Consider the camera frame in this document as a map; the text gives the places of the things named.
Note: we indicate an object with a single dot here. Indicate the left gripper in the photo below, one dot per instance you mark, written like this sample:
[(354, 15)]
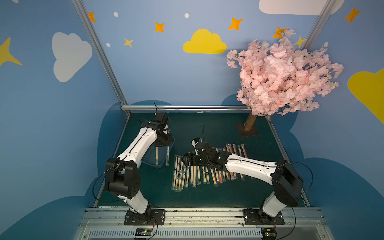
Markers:
[(163, 141)]

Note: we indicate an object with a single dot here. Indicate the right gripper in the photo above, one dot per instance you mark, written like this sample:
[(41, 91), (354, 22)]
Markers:
[(196, 158)]

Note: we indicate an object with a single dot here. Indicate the chopsticks green tip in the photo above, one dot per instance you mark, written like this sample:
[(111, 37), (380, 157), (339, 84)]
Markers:
[(206, 178)]

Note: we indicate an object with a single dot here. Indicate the clear plastic storage box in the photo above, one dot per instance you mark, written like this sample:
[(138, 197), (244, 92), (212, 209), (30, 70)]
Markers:
[(149, 157)]

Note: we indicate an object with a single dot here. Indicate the chopsticks panda sleeve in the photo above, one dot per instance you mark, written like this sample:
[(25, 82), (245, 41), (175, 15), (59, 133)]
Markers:
[(184, 178)]

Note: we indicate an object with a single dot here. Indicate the chopsticks thin pair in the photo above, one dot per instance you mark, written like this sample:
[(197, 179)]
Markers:
[(181, 177)]

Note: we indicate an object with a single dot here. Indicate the chopsticks red print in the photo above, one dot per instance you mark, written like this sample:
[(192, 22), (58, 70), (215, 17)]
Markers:
[(217, 176)]

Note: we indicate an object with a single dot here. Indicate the red striped chopsticks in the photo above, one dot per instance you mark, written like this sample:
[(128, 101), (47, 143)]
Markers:
[(214, 177)]

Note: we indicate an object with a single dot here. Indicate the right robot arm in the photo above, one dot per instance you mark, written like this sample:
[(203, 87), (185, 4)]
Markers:
[(286, 181)]

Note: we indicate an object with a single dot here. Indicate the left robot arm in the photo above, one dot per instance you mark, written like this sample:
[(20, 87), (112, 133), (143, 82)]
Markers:
[(122, 177)]

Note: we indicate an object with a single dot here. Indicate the wrapped chopsticks beside box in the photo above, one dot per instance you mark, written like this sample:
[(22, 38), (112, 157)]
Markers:
[(168, 156)]

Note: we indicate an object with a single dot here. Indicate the pink blossom artificial tree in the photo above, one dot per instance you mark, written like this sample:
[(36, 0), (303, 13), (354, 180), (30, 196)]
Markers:
[(280, 79)]

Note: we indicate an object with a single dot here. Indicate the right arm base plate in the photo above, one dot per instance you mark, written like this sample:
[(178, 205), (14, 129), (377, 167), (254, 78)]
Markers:
[(258, 217)]

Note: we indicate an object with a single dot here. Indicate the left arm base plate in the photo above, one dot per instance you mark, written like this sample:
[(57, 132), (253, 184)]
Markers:
[(156, 216)]

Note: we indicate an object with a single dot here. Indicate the aluminium rail frame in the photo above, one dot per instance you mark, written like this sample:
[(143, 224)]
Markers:
[(107, 223)]

